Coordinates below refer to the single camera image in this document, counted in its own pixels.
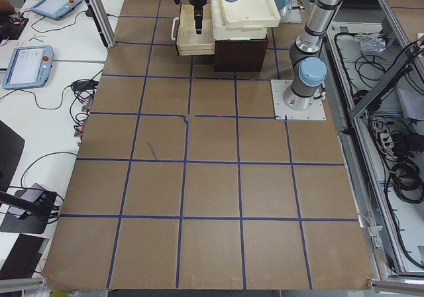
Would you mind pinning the white drawer handle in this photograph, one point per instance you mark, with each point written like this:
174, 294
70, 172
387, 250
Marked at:
175, 26

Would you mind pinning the far blue teach pendant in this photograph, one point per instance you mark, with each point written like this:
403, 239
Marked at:
54, 9

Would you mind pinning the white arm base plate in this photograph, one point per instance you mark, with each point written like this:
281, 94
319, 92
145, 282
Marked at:
288, 106

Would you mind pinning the wooden drawer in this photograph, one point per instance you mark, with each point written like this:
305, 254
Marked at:
188, 42

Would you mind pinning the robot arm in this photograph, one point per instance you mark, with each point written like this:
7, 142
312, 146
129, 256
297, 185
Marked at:
309, 70

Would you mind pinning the blue teach pendant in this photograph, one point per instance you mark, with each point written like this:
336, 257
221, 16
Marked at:
29, 67
54, 9

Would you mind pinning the dark brown cabinet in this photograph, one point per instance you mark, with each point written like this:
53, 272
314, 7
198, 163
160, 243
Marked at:
240, 55

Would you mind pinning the black power adapter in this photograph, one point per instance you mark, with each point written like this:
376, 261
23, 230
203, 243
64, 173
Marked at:
84, 85

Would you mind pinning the crumpled paper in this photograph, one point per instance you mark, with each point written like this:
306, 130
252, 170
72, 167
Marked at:
371, 42

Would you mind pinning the near blue teach pendant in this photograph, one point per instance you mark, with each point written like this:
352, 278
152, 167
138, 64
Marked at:
29, 67

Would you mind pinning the aluminium frame post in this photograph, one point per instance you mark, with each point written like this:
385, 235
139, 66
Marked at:
102, 23

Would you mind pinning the cream plastic storage box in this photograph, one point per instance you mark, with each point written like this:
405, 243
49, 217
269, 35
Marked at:
221, 32

